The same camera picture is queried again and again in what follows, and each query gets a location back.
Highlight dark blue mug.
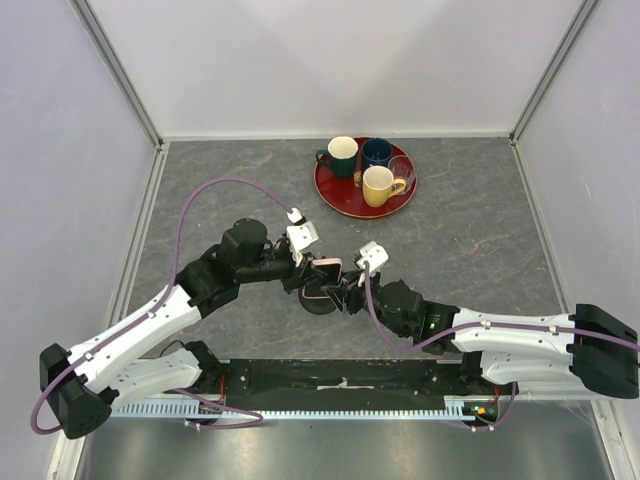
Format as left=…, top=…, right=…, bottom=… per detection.
left=361, top=138, right=393, bottom=171

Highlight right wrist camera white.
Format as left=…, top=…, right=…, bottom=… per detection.
left=355, top=241, right=389, bottom=276

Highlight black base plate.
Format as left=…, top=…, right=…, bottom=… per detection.
left=187, top=359, right=493, bottom=411

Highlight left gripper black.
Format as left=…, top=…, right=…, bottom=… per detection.
left=239, top=240, right=327, bottom=293

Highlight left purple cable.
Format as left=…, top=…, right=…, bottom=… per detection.
left=29, top=177, right=266, bottom=435

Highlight slotted cable duct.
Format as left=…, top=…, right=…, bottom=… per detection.
left=112, top=395, right=497, bottom=421

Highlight black phone stand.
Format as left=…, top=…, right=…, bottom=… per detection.
left=298, top=289, right=337, bottom=316

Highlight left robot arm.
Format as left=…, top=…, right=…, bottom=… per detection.
left=31, top=218, right=319, bottom=440

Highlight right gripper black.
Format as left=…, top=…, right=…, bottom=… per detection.
left=322, top=266, right=407, bottom=339

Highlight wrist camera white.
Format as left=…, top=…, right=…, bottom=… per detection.
left=355, top=241, right=389, bottom=276
left=286, top=221, right=319, bottom=267

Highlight red round tray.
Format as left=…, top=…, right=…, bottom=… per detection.
left=313, top=144, right=418, bottom=219

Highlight yellow mug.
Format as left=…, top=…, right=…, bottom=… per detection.
left=362, top=166, right=407, bottom=208

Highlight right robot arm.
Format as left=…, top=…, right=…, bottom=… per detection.
left=320, top=272, right=639, bottom=399

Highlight clear glass cup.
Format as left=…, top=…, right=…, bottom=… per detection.
left=388, top=155, right=417, bottom=195

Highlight phone with pink case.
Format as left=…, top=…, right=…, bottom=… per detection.
left=300, top=257, right=342, bottom=300

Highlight dark green mug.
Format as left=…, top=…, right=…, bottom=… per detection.
left=315, top=136, right=359, bottom=179

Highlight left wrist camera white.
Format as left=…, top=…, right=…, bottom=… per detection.
left=286, top=221, right=319, bottom=267

